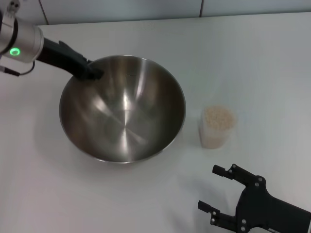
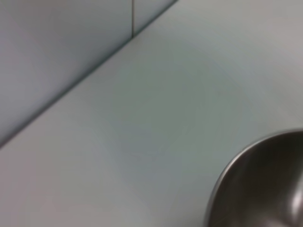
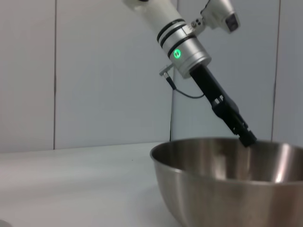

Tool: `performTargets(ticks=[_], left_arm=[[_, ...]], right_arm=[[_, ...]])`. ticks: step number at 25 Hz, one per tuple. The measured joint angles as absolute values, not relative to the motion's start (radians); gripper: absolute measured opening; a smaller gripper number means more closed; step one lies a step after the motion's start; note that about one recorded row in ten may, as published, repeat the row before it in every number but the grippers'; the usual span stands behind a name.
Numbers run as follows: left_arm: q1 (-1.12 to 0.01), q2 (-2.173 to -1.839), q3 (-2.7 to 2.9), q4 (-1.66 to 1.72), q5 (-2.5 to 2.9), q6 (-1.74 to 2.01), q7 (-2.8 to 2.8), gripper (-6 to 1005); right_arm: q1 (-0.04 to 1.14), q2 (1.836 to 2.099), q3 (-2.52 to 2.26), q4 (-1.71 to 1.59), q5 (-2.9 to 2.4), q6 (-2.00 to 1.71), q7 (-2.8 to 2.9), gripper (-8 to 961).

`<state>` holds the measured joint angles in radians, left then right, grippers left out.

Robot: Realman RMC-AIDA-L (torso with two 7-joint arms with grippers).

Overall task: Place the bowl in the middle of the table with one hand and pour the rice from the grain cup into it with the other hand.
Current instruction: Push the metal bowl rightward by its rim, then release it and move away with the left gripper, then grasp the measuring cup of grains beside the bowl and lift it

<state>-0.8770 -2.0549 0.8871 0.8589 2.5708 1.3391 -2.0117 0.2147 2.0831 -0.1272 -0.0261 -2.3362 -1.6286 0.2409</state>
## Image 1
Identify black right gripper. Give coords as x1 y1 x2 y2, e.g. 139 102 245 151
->
197 164 311 233

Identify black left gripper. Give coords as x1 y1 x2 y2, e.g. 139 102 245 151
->
38 37 103 81

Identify stainless steel mixing bowl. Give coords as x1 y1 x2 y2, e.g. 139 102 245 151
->
59 55 187 164

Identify clear plastic cup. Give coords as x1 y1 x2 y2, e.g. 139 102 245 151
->
198 104 237 149

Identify white rice grains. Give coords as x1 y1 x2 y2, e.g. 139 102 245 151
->
200 105 236 149

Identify left gripper cable with plug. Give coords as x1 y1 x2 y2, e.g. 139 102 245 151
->
0 61 35 76

